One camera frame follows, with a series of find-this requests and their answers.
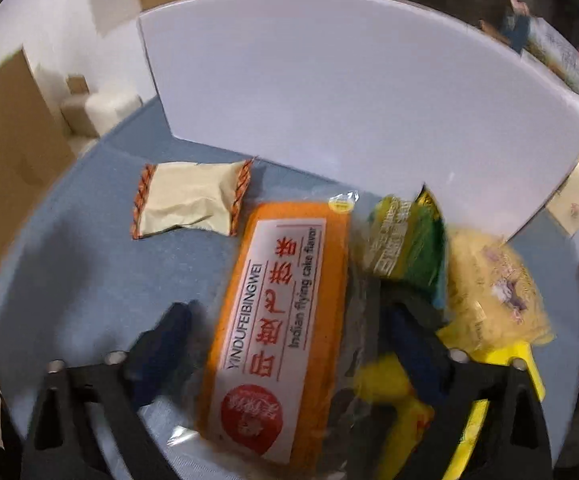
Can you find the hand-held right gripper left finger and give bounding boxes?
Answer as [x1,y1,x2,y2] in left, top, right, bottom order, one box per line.
[22,300,205,480]

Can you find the flat brown cardboard sheet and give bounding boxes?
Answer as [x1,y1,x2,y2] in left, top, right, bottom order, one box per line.
[0,47,78,292]

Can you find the cream packet orange zigzag edges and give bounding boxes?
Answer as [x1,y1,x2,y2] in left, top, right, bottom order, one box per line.
[130,158,254,240]

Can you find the tissue pack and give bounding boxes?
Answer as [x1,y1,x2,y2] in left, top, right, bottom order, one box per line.
[544,155,579,237]

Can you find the dark blue gift bag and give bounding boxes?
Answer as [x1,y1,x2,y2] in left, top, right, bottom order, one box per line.
[499,0,533,54]

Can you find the bright yellow snack packet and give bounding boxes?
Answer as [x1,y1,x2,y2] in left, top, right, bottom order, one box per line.
[358,340,546,480]

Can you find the green packet white label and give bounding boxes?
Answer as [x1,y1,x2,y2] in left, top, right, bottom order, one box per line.
[362,187,451,307]

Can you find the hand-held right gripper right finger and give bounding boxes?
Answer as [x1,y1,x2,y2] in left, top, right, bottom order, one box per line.
[384,302,553,480]

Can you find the orange cake packet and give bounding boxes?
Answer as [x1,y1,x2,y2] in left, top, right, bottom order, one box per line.
[167,190,371,467]

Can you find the white cardboard box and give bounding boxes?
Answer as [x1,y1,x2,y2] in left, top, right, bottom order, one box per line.
[137,0,579,242]

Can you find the printed landscape box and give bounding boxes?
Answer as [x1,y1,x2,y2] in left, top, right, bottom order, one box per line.
[522,17,579,102]

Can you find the yellow cartoon snack packet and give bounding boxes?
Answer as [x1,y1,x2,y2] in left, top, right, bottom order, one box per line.
[437,225,557,352]

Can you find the white sofa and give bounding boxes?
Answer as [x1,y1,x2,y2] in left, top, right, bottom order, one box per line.
[60,87,143,139]

